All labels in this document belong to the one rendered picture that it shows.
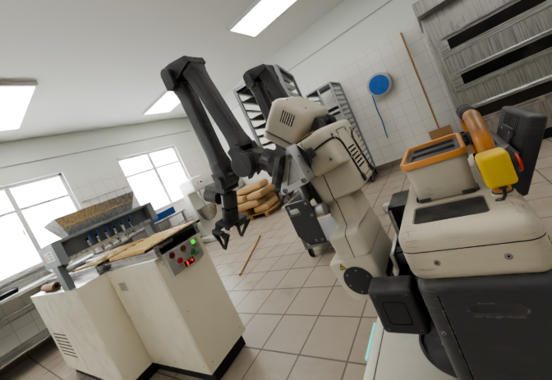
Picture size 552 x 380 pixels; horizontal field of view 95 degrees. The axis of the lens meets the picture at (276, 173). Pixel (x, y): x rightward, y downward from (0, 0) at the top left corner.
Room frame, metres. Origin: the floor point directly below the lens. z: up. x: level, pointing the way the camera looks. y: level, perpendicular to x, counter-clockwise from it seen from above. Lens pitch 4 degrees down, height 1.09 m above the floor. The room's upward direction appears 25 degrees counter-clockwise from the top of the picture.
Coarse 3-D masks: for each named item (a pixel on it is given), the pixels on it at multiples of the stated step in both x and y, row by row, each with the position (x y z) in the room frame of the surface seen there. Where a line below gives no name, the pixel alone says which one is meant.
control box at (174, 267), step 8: (176, 248) 1.49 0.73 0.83; (192, 248) 1.57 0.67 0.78; (200, 248) 1.62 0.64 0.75; (168, 256) 1.44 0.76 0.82; (176, 256) 1.48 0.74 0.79; (184, 256) 1.51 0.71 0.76; (192, 256) 1.55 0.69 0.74; (200, 256) 1.60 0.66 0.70; (168, 264) 1.43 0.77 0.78; (176, 264) 1.46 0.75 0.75; (184, 264) 1.49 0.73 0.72; (176, 272) 1.44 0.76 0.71
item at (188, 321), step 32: (128, 288) 1.66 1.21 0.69; (160, 288) 1.44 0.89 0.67; (192, 288) 1.51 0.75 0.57; (224, 288) 1.68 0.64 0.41; (160, 320) 1.55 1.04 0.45; (192, 320) 1.44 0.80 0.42; (224, 320) 1.59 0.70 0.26; (160, 352) 1.67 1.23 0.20; (192, 352) 1.45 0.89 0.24; (224, 352) 1.51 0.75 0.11
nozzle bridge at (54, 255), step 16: (144, 208) 2.22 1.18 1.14; (96, 224) 1.86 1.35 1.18; (112, 224) 2.01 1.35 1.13; (128, 224) 2.10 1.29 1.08; (144, 224) 2.15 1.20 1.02; (64, 240) 1.69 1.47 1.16; (80, 240) 1.82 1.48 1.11; (96, 240) 1.89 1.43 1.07; (48, 256) 1.71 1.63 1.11; (64, 256) 1.66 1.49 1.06; (64, 272) 1.70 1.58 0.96; (64, 288) 1.73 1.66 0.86
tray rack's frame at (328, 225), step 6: (282, 72) 2.49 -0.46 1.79; (288, 72) 2.67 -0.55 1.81; (294, 78) 2.86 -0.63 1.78; (294, 84) 2.85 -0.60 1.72; (240, 90) 2.53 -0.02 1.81; (324, 222) 2.86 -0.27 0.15; (330, 222) 2.78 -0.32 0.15; (336, 222) 2.70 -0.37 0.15; (324, 228) 2.69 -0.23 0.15; (330, 228) 2.61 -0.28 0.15; (324, 234) 2.53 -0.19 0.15; (330, 234) 2.47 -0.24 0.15; (312, 246) 2.41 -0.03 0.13; (312, 252) 2.48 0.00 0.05
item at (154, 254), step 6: (156, 246) 1.41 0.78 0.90; (150, 252) 1.42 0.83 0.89; (156, 252) 1.40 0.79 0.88; (132, 258) 1.54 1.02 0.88; (138, 258) 1.51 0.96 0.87; (144, 258) 1.47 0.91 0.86; (150, 258) 1.43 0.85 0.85; (156, 258) 1.40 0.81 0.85; (102, 264) 1.80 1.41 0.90; (108, 264) 1.75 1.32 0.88; (114, 264) 1.70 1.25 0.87; (120, 264) 1.66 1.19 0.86; (126, 264) 1.61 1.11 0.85; (132, 264) 1.57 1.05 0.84; (102, 270) 1.83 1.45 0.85; (108, 270) 1.78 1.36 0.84
